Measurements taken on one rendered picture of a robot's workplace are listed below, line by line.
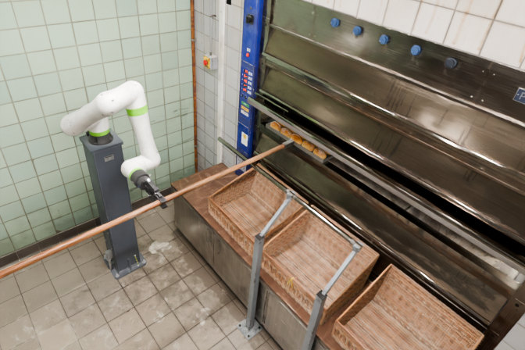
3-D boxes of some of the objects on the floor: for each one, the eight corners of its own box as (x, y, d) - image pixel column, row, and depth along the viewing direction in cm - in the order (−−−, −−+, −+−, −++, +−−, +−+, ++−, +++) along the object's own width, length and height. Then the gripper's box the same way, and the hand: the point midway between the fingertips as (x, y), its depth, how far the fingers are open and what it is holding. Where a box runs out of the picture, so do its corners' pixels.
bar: (219, 248, 322) (221, 135, 256) (329, 367, 247) (373, 250, 181) (187, 266, 304) (182, 149, 238) (296, 400, 229) (332, 283, 163)
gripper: (148, 167, 204) (169, 190, 190) (150, 189, 213) (172, 212, 199) (134, 172, 199) (157, 196, 186) (137, 194, 208) (159, 219, 195)
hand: (161, 201), depth 194 cm, fingers closed on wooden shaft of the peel, 3 cm apart
